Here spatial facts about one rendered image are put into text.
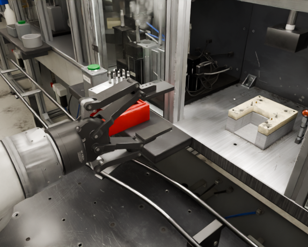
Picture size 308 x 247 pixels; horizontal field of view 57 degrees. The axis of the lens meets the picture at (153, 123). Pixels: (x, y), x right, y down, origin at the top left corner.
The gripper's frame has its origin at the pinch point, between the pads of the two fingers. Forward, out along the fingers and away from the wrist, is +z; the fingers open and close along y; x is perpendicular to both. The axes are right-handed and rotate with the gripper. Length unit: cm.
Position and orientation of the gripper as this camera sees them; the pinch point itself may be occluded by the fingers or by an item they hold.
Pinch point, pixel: (157, 110)
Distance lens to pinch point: 53.1
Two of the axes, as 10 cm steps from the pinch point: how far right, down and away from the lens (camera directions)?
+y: 0.0, -8.4, -5.5
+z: 7.8, -3.4, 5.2
